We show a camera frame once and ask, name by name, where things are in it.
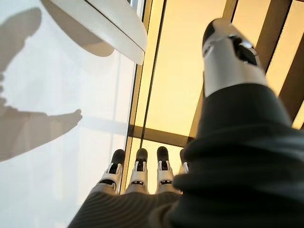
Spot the dark window frame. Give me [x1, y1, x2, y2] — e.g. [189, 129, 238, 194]
[120, 0, 304, 148]

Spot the white round plate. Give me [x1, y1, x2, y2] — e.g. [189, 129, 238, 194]
[41, 0, 148, 65]

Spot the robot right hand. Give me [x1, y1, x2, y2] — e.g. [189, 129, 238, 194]
[67, 18, 304, 228]

